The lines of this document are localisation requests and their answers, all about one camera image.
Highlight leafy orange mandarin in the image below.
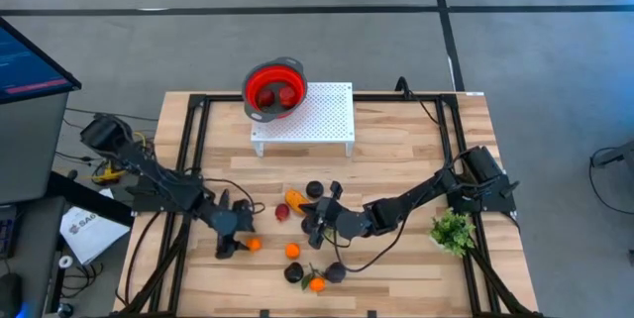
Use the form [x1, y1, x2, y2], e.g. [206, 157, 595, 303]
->
[300, 263, 328, 294]

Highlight dark red round fruit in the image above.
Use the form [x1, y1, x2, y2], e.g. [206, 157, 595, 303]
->
[256, 88, 276, 109]

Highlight dark grey desk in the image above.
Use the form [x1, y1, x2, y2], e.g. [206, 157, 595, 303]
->
[0, 196, 68, 318]

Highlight grey equipment leg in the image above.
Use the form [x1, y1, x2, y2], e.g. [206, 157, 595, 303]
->
[588, 139, 634, 170]

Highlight red apple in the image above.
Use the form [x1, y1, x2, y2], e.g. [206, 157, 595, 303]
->
[277, 85, 298, 109]

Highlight white printed booklet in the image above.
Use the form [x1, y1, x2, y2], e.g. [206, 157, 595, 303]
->
[58, 206, 132, 265]

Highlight black aluminium table frame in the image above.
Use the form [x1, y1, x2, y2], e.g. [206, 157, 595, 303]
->
[114, 76, 546, 318]

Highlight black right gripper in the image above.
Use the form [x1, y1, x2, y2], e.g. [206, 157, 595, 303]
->
[298, 181, 351, 250]

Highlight blue screen computer monitor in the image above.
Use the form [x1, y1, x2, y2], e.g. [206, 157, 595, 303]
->
[0, 16, 83, 106]

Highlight black computer mouse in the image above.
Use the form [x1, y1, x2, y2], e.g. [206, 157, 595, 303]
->
[0, 271, 24, 318]

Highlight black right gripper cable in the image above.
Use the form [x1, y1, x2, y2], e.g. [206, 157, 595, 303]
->
[321, 206, 415, 274]

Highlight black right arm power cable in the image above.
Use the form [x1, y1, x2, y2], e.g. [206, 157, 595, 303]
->
[403, 79, 489, 190]

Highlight wrinkled purple fruit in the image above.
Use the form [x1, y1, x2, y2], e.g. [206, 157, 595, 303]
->
[324, 261, 348, 284]

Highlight thin black floor cable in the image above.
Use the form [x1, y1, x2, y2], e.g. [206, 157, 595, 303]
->
[62, 106, 159, 123]

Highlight glossy black plum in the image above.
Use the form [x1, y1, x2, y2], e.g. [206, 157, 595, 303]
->
[283, 262, 305, 284]

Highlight yellow cable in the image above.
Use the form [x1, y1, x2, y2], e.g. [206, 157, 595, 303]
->
[91, 132, 149, 185]

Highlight white perforated metal rack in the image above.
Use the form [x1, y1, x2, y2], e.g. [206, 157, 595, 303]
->
[250, 81, 357, 159]

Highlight black keyboard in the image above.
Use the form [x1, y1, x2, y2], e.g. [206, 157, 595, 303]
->
[0, 203, 20, 261]

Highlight yellow orange mango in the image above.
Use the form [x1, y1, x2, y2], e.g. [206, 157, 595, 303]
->
[283, 188, 311, 216]

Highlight red grey collapsible colander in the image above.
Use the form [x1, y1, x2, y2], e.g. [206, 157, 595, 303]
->
[241, 56, 308, 124]

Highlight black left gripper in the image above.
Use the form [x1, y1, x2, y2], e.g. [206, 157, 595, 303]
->
[203, 198, 259, 260]

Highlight green plant sprig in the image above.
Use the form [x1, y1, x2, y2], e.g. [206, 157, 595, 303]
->
[428, 207, 477, 260]

